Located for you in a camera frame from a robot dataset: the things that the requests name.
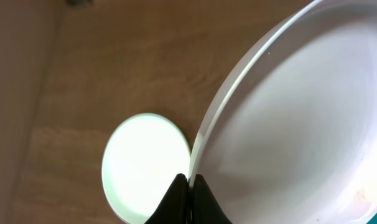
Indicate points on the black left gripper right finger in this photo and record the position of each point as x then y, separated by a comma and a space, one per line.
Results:
204, 206

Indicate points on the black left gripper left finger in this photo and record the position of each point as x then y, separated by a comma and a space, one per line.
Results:
172, 208

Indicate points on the white plate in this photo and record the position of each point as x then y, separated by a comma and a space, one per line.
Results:
140, 161
291, 135

